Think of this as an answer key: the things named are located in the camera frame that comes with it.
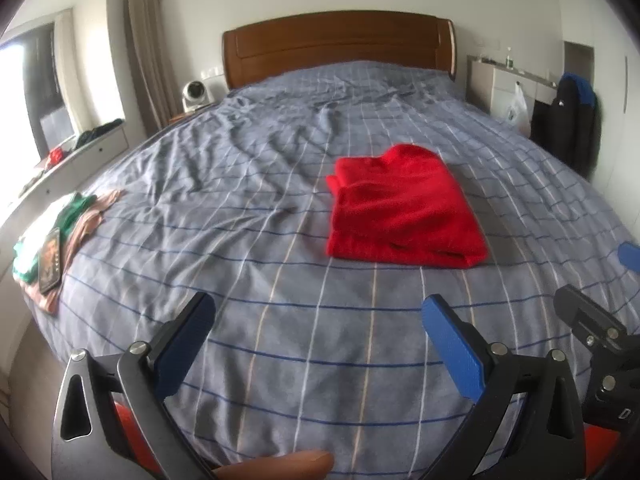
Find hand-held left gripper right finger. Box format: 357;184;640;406
421;294;587;480

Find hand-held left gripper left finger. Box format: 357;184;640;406
52;291;221;480

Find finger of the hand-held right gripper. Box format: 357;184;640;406
553;284;640;356
617;242;640;274

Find red knit sweater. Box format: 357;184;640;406
326;144;490;268

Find green and beige clothes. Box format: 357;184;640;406
20;189;125;316

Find dark clothes pile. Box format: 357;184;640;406
75;118;125;149

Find person's left hand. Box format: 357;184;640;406
212;450;335;480

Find black and blue jacket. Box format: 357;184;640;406
530;72;601;179

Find dark tablet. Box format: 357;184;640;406
37;227;64;295

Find green garment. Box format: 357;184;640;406
12;192;96;282

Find white garment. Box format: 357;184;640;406
20;195;76;261

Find white plastic bag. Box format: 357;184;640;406
502;81;530;129

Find white side cabinet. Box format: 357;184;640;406
467;54;558;132

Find white window bench cabinet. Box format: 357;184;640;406
0;120;129;243

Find beige curtain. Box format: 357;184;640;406
125;0;177;136

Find wooden headboard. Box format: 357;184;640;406
222;10;458;92

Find white round camera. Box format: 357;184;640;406
181;80;216;113

